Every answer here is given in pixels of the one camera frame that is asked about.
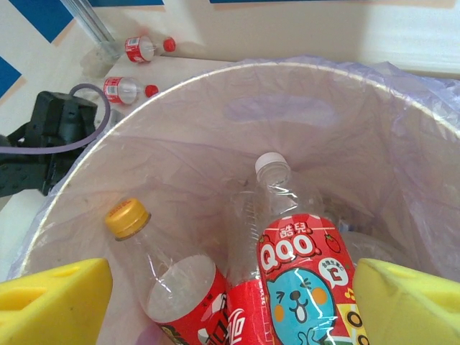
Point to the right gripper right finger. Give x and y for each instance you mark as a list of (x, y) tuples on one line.
[(413, 309)]

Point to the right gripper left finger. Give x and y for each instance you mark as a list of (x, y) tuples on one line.
[(54, 305)]

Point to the white bin with plastic liner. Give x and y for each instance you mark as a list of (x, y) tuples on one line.
[(442, 104)]

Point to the clear cola bottle red cap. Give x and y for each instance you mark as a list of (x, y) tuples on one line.
[(134, 48), (113, 90), (240, 312)]

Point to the red Qoo label bottle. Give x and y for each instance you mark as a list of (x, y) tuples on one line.
[(298, 269)]

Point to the clear bottle large red label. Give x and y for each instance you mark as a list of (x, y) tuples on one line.
[(179, 287)]

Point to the white round bin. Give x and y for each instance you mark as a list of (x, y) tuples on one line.
[(323, 118)]

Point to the aluminium frame post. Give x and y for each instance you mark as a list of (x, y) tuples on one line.
[(90, 21)]

